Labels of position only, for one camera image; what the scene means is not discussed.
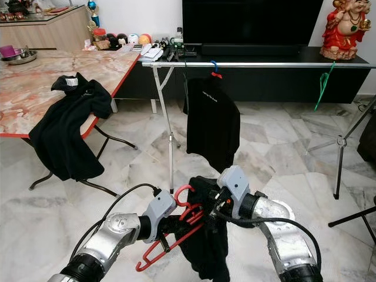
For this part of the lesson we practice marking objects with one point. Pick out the red plastic clothes hanger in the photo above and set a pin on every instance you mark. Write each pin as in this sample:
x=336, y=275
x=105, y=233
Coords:
x=178, y=192

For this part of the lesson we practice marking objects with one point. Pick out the blue and red hanger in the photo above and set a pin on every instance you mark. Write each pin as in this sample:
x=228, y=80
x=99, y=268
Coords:
x=217, y=75

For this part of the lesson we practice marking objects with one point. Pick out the green plastic clothes hanger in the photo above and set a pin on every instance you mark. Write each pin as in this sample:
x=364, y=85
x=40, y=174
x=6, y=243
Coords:
x=323, y=88

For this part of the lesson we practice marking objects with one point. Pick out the black T-shirt white text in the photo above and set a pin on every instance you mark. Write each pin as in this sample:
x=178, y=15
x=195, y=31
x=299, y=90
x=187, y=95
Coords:
x=213, y=126

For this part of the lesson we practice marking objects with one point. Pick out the black TV console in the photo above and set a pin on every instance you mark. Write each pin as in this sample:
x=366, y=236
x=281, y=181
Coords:
x=270, y=84

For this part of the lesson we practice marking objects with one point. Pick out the black tripod stand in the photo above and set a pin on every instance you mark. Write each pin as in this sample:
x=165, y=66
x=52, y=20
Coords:
x=352, y=216

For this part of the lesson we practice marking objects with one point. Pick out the silver metal clothes rack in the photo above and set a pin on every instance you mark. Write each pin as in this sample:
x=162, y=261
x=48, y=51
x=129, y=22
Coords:
x=270, y=64

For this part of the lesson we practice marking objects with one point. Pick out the black soundbar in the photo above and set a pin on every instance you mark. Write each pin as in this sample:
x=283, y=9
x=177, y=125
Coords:
x=249, y=50

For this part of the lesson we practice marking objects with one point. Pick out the white booklets stack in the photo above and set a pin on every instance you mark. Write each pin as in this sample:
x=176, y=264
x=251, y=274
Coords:
x=151, y=54

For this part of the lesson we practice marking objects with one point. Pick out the dark cloth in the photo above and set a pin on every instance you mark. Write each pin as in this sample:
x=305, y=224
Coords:
x=369, y=141

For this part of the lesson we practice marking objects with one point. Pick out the green and black gadget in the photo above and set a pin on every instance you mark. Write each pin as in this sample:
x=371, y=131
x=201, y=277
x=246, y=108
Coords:
x=176, y=43

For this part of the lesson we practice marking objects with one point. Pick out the orange ball toy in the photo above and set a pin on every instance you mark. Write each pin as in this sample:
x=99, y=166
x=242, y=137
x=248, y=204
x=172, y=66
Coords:
x=145, y=40

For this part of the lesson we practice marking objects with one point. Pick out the white ball toy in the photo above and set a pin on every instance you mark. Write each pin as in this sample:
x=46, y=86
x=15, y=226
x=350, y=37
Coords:
x=133, y=39

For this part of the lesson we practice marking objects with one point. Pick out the black flat screen TV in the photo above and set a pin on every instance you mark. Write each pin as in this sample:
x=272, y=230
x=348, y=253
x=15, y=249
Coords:
x=252, y=20

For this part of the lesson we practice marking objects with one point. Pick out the marble folding table red edge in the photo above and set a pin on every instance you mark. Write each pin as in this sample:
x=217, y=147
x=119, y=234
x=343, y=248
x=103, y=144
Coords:
x=29, y=94

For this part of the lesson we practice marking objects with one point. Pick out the purple cup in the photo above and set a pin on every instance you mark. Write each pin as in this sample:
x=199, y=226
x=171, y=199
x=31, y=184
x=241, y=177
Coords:
x=9, y=51

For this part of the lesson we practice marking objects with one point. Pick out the red Buddha statue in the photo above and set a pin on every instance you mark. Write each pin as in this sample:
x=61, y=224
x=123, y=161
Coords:
x=343, y=35

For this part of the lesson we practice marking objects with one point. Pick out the metal bowl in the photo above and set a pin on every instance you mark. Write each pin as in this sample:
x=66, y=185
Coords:
x=26, y=59

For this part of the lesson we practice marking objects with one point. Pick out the trophy with blue balls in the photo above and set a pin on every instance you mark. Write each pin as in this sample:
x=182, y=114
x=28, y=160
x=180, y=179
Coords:
x=92, y=6

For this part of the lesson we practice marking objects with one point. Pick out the dark bronze incense burner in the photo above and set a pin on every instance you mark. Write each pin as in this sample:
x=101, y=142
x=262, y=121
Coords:
x=17, y=7

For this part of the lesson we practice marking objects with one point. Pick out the red flat tray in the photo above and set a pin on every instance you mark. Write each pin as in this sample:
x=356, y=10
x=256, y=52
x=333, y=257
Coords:
x=59, y=9

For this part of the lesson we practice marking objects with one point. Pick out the white ceramic figurine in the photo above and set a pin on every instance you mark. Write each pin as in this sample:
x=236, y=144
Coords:
x=42, y=5

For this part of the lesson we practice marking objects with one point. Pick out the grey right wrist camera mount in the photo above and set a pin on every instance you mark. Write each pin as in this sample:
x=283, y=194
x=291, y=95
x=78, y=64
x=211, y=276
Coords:
x=235, y=188

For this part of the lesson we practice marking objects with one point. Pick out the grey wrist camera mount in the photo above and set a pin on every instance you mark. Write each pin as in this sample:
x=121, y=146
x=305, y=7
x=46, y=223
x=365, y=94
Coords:
x=160, y=208
x=235, y=188

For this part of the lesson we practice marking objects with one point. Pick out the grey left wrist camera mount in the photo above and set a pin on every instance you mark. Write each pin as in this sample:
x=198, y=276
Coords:
x=160, y=208

